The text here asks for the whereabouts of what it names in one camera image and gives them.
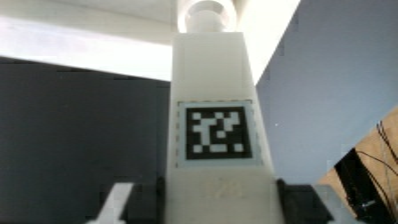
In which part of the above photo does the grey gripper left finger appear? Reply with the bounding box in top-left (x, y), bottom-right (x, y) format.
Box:
top-left (87, 182), bottom-right (165, 224)

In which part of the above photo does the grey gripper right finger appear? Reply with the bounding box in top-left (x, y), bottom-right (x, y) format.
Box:
top-left (277, 179), bottom-right (362, 224)

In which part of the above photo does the white desk leg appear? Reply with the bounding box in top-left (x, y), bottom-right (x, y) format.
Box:
top-left (165, 0), bottom-right (284, 224)

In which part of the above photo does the white U-shaped obstacle frame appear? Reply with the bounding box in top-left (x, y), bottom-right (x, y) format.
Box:
top-left (0, 0), bottom-right (304, 81)

